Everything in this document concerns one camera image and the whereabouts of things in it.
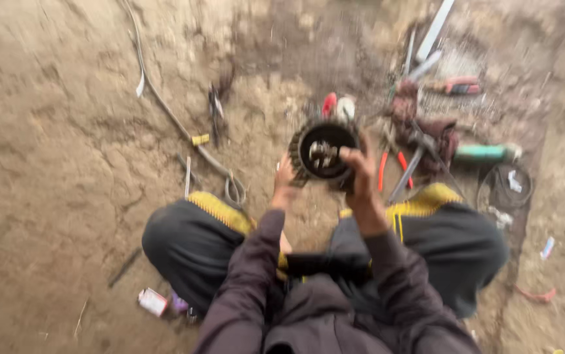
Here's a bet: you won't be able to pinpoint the white round part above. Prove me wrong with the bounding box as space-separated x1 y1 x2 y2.
335 96 357 123

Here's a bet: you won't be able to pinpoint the person's black trousered legs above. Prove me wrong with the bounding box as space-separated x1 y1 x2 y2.
142 183 509 354

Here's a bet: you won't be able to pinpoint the person's left hand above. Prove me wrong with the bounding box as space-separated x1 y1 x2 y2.
271 151 309 209

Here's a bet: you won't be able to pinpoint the grey metal pipe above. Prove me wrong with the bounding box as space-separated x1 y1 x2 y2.
405 50 443 83

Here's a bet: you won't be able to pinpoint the grey metal wrench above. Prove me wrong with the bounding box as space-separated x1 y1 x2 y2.
388 147 426 204

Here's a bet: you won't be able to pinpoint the person's right hand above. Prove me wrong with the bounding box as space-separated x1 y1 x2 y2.
339 132 389 236

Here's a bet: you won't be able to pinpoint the orange-handled pliers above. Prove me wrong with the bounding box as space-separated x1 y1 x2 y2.
378 146 415 192

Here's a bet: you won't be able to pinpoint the red small cap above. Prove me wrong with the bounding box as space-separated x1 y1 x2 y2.
322 92 338 119

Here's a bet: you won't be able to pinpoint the red string piece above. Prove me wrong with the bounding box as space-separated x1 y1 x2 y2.
515 284 556 304

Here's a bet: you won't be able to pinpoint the red-handled tool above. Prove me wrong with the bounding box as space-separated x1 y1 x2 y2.
430 76 482 96

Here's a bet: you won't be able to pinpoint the long white metal bar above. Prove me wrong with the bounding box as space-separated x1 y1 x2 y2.
415 0 455 64

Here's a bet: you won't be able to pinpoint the dark red rag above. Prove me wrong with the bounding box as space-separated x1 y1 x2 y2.
390 80 460 176

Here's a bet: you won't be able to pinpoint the dark metal rod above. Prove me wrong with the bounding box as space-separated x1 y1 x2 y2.
108 248 143 288

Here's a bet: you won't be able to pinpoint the black small tool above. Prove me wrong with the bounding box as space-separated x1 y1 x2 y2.
208 85 226 146

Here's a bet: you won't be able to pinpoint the green-handled tool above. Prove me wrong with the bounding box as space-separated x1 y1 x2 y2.
454 143 523 165

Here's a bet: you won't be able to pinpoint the long grey hose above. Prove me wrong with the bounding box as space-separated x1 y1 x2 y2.
121 0 248 205

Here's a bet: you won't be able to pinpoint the white and red small box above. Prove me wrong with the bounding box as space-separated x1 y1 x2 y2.
138 288 169 317

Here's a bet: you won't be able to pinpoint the black round toothed motor part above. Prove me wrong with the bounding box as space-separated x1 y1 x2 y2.
288 118 362 191

